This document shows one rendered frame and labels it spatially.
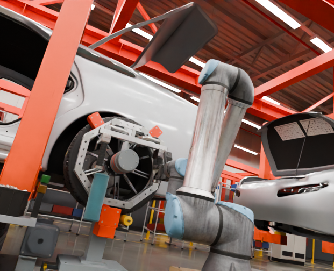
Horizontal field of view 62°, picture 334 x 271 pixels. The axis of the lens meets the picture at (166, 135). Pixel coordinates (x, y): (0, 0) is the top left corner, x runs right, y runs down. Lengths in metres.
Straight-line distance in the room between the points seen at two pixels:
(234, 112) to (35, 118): 1.07
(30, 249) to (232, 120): 1.29
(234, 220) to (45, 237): 1.12
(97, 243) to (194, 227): 1.01
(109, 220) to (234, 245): 0.88
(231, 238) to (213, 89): 0.57
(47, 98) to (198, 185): 1.05
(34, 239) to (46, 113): 0.71
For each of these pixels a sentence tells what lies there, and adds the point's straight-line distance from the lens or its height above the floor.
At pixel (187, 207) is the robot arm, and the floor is 0.61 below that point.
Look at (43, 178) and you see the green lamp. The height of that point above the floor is 0.64.
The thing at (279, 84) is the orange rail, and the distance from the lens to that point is 5.46.
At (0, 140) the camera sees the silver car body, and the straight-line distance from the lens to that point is 2.21.
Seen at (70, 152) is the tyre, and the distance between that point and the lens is 1.82.
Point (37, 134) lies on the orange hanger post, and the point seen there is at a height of 0.88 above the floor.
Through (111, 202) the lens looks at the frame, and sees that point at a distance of 1.76.
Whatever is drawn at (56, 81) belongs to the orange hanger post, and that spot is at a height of 1.21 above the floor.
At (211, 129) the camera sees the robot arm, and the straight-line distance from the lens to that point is 1.09.
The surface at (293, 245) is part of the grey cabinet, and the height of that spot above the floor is 0.53.
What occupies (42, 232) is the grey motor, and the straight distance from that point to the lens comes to 1.81.
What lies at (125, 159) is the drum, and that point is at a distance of 1.64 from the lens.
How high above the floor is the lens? 0.55
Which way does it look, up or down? 17 degrees up
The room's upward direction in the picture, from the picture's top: 11 degrees clockwise
